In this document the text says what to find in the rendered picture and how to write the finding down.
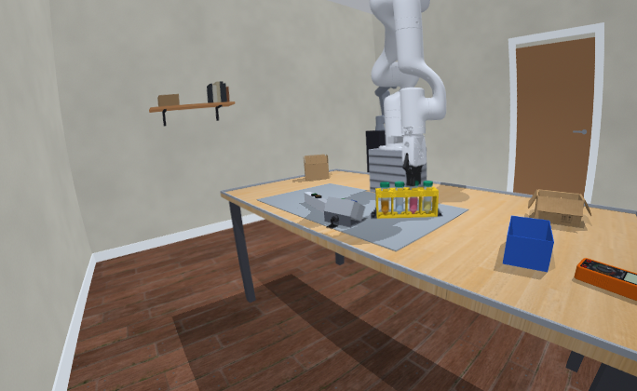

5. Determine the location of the orange multimeter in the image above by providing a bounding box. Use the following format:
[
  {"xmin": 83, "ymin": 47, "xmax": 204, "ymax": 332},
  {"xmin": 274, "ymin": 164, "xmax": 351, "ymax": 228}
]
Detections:
[{"xmin": 575, "ymin": 258, "xmax": 637, "ymax": 301}]

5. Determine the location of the blue open-top box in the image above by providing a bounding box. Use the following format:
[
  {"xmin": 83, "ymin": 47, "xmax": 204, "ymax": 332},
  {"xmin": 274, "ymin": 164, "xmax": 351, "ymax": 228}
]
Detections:
[{"xmin": 503, "ymin": 216, "xmax": 554, "ymax": 272}]

